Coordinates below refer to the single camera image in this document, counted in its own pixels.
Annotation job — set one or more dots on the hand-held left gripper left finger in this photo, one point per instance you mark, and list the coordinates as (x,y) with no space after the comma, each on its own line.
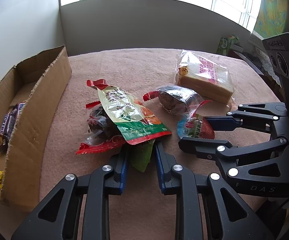
(119,170)

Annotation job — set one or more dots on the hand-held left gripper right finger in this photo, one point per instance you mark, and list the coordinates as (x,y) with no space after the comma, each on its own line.
(162,175)

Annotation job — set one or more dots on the blue and red sausage packet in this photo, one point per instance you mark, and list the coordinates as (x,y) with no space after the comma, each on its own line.
(194,127)

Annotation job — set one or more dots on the landscape scroll painting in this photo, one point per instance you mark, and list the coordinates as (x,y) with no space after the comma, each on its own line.
(274,10)

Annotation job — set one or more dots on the brown cardboard box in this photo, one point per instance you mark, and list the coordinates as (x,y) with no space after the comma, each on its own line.
(47,85)

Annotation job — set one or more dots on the sliced bread packet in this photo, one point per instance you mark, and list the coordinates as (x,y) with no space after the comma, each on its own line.
(204,80)

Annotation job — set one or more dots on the red-edged clear snack packet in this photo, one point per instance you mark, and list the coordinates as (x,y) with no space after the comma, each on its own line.
(174,98)
(99,125)

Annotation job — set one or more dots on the white lace cloth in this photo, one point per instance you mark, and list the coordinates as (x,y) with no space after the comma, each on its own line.
(269,70)

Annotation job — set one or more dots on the green and red snack pouch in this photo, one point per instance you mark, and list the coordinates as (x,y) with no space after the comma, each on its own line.
(124,107)

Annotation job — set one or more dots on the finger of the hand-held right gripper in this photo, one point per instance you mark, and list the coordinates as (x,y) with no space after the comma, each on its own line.
(202,148)
(222,123)

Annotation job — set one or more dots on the white cabinet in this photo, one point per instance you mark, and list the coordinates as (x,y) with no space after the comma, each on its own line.
(22,30)

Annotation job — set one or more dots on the green and white bag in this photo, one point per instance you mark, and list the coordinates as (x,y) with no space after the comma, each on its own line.
(225,43)

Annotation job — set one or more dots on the large dark chocolate bar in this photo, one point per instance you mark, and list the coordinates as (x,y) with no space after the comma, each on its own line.
(10,125)

